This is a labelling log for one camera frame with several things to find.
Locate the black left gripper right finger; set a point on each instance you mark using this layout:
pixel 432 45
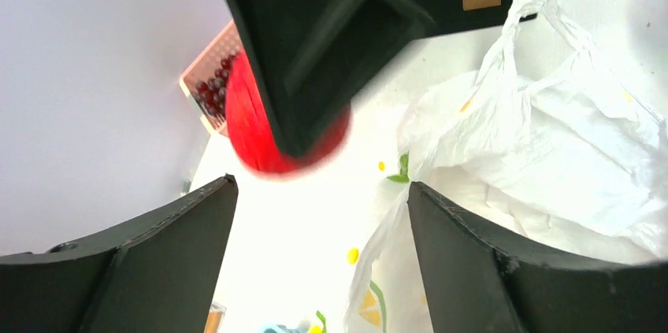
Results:
pixel 481 277

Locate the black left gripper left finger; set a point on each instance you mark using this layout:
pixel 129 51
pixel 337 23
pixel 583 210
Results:
pixel 154 273

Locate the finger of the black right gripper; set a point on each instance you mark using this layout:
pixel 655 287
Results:
pixel 311 57

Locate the red apple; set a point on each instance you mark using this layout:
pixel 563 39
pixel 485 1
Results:
pixel 250 133

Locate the white plastic grocery bag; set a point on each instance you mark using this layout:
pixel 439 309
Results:
pixel 544 140

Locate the blue perforated plastic basket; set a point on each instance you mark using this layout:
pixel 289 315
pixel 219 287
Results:
pixel 280 328

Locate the dark red grapes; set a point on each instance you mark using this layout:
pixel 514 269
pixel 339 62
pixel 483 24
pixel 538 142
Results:
pixel 211 94

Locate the pink perforated plastic basket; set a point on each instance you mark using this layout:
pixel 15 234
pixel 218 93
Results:
pixel 206 79

